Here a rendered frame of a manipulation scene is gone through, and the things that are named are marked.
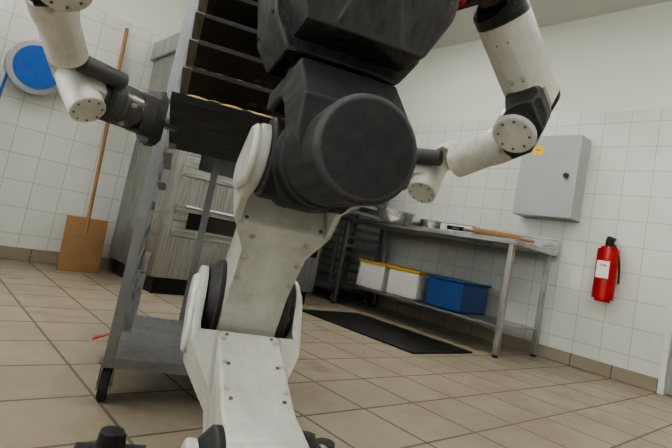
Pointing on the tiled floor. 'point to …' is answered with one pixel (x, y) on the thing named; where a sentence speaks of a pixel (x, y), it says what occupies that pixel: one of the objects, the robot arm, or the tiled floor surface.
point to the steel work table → (470, 243)
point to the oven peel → (75, 239)
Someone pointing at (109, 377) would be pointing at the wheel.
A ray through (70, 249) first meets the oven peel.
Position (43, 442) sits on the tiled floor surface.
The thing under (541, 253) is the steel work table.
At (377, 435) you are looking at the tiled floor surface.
